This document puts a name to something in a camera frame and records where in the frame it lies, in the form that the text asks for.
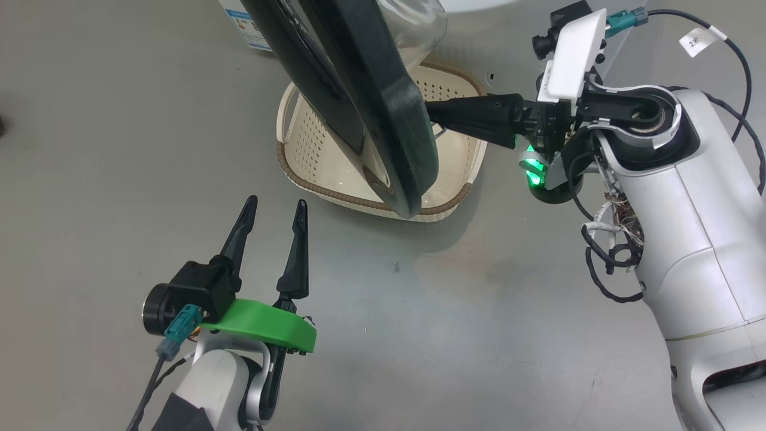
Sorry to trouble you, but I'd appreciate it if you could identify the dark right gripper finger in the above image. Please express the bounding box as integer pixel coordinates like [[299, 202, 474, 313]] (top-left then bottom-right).
[[426, 93, 527, 149]]

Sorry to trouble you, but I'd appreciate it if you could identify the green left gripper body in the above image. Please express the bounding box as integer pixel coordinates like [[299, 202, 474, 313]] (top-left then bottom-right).
[[203, 299, 317, 354]]

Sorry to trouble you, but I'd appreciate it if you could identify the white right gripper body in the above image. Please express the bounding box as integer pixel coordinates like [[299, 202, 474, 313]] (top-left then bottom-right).
[[518, 9, 606, 189]]

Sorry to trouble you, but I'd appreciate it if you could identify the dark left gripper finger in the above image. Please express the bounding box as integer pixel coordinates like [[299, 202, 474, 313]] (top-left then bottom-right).
[[276, 199, 310, 300], [218, 195, 259, 280]]

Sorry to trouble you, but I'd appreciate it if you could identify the round black glass washer door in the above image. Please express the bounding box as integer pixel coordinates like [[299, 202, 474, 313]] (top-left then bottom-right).
[[239, 0, 448, 219]]

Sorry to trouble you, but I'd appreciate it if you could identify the cream perforated laundry basket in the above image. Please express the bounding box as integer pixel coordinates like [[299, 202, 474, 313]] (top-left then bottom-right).
[[276, 63, 487, 223]]

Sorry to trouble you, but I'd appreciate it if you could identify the white front-load washing machine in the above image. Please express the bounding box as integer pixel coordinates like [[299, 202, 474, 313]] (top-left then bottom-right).
[[217, 0, 527, 84]]

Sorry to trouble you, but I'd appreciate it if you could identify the blue white energy label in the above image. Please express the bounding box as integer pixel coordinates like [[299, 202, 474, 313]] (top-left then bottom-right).
[[218, 0, 273, 51]]

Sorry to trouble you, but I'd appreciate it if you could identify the right camera cable teal plug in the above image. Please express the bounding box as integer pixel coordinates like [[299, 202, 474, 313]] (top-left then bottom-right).
[[606, 7, 766, 195]]

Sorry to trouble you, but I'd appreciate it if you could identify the camera cable teal plug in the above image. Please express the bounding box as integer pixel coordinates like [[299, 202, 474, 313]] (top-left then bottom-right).
[[126, 304, 201, 431], [606, 7, 766, 195]]

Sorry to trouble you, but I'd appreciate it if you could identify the left camera cable teal plug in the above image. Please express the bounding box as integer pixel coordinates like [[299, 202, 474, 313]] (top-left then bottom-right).
[[126, 304, 201, 431]]

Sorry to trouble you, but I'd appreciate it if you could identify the white cable tag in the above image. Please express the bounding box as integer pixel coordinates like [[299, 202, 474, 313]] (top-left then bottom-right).
[[679, 27, 728, 59]]

